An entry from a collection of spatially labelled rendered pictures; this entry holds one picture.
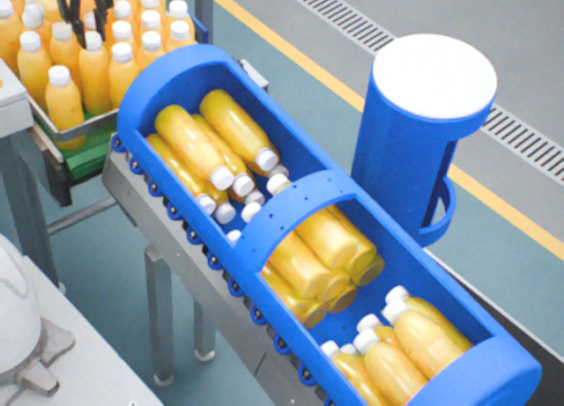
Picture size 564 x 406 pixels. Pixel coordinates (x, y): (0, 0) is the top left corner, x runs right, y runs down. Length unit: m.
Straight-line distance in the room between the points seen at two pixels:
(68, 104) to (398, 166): 0.76
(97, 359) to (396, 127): 0.88
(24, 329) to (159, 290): 0.91
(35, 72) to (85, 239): 1.09
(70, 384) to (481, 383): 0.63
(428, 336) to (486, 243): 1.72
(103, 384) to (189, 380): 1.23
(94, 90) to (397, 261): 0.81
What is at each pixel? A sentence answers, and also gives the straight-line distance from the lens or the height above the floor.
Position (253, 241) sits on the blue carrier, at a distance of 1.49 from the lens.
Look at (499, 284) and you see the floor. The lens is 3.02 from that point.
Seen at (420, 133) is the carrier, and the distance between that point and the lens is 1.98.
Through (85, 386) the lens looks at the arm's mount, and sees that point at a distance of 1.47.
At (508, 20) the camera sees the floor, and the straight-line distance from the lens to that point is 4.02.
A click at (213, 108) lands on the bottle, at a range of 1.76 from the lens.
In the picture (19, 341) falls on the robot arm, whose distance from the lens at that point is 1.39.
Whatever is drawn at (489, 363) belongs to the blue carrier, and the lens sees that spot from 1.35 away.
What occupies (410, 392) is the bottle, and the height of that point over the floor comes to 1.14.
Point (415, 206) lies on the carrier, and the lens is 2.17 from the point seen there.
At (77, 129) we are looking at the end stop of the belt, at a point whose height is 0.97.
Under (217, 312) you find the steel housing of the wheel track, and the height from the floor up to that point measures 0.86.
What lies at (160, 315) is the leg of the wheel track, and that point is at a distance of 2.35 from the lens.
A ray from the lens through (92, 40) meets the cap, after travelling 1.97.
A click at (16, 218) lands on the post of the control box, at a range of 2.24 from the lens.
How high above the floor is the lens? 2.35
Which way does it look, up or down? 50 degrees down
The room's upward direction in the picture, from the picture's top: 6 degrees clockwise
